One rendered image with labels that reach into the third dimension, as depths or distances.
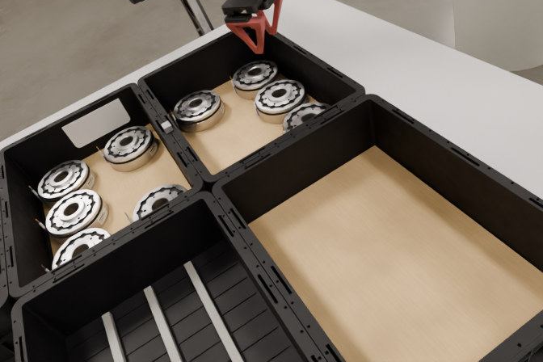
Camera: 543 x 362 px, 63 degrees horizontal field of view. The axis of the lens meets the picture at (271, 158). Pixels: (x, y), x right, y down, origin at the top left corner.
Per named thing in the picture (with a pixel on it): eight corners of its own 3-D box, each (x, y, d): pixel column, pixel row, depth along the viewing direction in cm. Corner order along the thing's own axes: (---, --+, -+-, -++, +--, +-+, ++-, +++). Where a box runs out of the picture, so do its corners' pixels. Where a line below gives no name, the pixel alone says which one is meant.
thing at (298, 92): (249, 95, 92) (248, 93, 92) (292, 75, 93) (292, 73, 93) (267, 120, 85) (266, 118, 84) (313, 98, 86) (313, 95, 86)
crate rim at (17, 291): (3, 159, 89) (-5, 151, 87) (139, 89, 95) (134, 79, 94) (20, 311, 61) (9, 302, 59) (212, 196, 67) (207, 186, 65)
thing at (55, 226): (44, 210, 83) (42, 208, 82) (94, 183, 84) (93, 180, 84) (50, 246, 75) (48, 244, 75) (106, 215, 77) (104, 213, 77)
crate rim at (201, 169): (139, 89, 95) (134, 79, 94) (258, 27, 102) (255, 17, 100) (212, 196, 67) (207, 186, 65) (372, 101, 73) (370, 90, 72)
